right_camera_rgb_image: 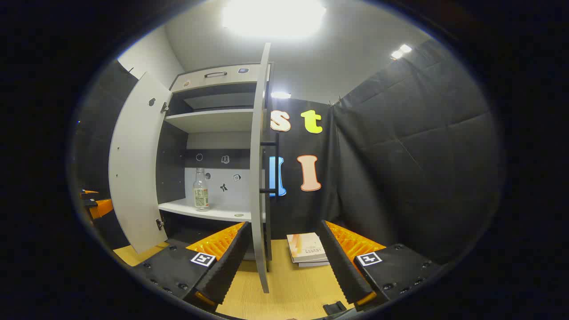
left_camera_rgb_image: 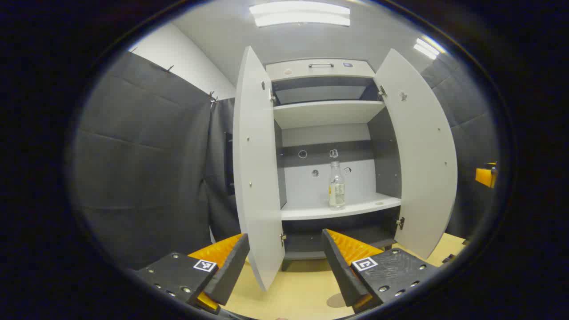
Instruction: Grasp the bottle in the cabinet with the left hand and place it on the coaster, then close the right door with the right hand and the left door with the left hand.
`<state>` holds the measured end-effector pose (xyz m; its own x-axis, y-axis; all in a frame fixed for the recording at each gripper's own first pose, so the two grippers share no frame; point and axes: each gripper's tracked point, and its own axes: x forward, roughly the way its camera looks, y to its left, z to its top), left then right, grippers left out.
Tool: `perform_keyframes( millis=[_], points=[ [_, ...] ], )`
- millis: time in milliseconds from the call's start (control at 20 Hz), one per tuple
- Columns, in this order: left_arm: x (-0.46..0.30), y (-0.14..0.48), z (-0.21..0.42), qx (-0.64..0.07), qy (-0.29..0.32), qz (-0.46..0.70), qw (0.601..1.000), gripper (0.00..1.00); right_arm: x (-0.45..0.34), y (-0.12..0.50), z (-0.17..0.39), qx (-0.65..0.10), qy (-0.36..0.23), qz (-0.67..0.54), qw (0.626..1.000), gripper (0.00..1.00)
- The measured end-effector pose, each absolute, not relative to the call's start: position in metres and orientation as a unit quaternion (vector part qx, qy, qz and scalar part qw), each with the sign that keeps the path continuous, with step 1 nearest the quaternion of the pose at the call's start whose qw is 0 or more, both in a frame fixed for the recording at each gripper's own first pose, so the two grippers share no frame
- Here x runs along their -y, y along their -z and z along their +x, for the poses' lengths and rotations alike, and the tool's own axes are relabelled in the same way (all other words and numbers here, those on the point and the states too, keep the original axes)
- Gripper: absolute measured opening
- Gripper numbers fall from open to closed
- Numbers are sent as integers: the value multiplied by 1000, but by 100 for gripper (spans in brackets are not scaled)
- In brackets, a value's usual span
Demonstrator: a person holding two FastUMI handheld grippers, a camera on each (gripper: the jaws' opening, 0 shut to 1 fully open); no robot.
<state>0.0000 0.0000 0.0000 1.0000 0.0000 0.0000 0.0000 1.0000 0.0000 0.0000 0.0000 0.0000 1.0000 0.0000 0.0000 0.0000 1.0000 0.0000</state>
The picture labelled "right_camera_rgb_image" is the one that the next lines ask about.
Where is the clear plastic bottle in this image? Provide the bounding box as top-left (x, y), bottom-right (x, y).
top-left (193, 168), bottom-right (210, 212)

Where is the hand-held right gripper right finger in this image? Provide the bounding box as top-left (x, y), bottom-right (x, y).
top-left (318, 220), bottom-right (441, 312)

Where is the large ceiling light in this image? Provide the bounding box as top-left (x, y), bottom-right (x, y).
top-left (222, 0), bottom-right (327, 38)

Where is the grey cabinet drawer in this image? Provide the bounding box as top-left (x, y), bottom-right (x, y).
top-left (171, 64), bottom-right (271, 93)

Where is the black door handle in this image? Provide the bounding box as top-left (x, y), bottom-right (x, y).
top-left (260, 132), bottom-right (280, 198)

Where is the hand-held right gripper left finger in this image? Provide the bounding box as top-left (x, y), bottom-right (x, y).
top-left (132, 221), bottom-right (252, 312)

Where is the black backdrop cloth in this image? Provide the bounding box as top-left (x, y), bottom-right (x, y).
top-left (71, 39), bottom-right (505, 267)

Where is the small ceiling light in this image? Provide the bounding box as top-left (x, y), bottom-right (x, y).
top-left (390, 44), bottom-right (413, 60)

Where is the white book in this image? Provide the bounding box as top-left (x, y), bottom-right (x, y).
top-left (287, 232), bottom-right (329, 264)

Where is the grey cabinet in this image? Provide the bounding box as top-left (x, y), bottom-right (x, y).
top-left (156, 62), bottom-right (273, 260)

